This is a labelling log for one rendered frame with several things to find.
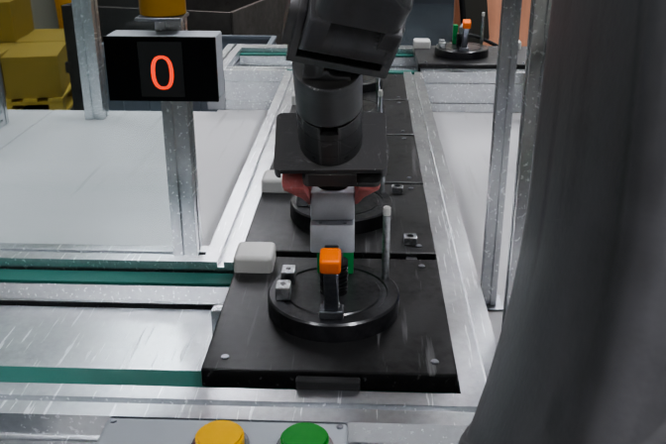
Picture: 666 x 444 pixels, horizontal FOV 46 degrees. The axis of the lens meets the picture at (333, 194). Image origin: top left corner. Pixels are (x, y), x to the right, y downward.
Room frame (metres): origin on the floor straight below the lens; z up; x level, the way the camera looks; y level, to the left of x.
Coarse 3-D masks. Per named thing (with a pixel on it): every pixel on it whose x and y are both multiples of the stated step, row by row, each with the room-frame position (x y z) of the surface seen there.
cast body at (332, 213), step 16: (320, 192) 0.72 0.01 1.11; (336, 192) 0.72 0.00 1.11; (352, 192) 0.72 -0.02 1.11; (320, 208) 0.72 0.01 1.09; (336, 208) 0.72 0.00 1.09; (352, 208) 0.72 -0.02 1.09; (320, 224) 0.71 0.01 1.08; (336, 224) 0.71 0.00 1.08; (352, 224) 0.71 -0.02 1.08; (320, 240) 0.71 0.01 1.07; (336, 240) 0.71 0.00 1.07; (352, 240) 0.71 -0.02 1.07
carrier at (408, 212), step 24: (264, 192) 1.07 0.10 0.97; (288, 192) 1.07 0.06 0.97; (384, 192) 1.02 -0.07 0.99; (408, 192) 1.07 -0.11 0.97; (264, 216) 0.99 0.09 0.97; (288, 216) 0.99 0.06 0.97; (360, 216) 0.94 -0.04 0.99; (408, 216) 0.99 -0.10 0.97; (264, 240) 0.91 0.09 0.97; (288, 240) 0.91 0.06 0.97; (360, 240) 0.91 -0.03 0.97; (432, 240) 0.91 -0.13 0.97
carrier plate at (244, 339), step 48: (240, 288) 0.78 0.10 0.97; (432, 288) 0.78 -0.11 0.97; (240, 336) 0.68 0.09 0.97; (288, 336) 0.68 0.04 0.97; (384, 336) 0.68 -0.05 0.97; (432, 336) 0.68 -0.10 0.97; (240, 384) 0.62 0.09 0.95; (288, 384) 0.62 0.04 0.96; (384, 384) 0.62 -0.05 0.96; (432, 384) 0.62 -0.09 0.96
